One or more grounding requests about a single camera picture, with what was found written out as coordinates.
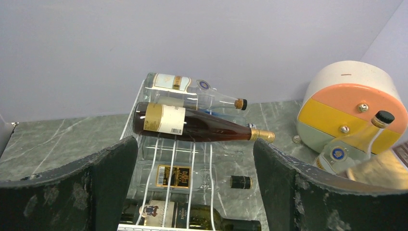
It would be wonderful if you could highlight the dark green bottle black neck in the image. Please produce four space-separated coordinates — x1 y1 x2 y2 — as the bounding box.
119 199 262 231

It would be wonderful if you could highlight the blue clear bottle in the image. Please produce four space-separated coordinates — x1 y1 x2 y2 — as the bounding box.
200 109 257 129

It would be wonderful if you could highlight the cream orange yellow cylinder box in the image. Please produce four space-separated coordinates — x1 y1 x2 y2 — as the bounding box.
296 61 408 154

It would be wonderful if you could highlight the brown bottle gold foil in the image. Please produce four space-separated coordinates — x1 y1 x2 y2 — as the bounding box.
132 102 275 142

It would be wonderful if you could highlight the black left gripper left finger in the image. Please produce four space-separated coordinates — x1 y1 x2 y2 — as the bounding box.
0 136 138 231

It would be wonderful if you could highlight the green bottle silver foil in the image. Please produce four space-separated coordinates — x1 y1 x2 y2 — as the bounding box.
340 150 408 190

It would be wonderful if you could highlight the white wire wine rack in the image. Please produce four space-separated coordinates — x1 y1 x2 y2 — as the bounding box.
117 79 246 231

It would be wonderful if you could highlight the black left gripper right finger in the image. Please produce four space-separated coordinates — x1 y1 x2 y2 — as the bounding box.
253 139 408 231

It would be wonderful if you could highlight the clear bottle on rack top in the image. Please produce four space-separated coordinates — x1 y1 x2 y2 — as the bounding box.
143 73 248 110

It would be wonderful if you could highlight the clear bottle white gold label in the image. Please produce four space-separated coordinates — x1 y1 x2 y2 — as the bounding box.
312 110 395 175

